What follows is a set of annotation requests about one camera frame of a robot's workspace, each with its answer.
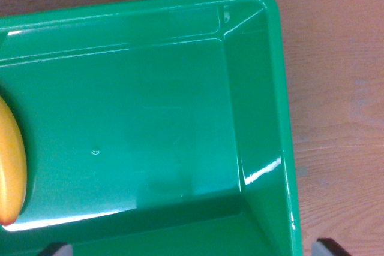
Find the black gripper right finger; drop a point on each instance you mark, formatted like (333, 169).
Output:
(327, 248)

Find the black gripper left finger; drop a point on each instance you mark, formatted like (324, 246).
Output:
(57, 250)

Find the yellow banana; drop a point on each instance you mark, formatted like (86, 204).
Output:
(11, 163)

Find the green plastic bin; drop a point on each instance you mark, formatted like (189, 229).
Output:
(144, 118)

